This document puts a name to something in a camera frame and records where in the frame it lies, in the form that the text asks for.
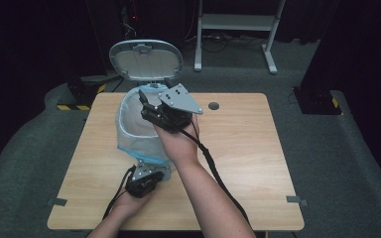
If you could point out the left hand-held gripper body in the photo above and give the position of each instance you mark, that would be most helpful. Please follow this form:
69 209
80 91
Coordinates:
144 183

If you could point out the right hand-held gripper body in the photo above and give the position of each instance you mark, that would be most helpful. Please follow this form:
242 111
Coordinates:
178 100

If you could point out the white trash can grey lid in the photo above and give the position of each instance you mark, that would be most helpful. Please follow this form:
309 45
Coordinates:
145 62

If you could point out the translucent blue trash bag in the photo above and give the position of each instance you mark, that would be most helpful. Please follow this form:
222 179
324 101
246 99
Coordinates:
134 142

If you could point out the person's left hand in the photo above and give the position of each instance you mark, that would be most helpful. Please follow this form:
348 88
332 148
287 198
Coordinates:
130 206

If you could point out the person's right hand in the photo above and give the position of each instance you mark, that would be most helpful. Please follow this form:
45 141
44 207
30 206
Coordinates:
180 147

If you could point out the black table grommet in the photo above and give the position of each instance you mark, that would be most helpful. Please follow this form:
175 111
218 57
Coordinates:
213 106

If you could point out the black yellow striped stand base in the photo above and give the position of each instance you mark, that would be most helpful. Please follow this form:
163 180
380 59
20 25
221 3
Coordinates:
82 91

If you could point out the grey tape strip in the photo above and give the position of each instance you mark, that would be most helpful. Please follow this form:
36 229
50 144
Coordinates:
58 201
296 200

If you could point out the white metal stand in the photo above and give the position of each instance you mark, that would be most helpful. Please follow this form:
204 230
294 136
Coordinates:
238 22

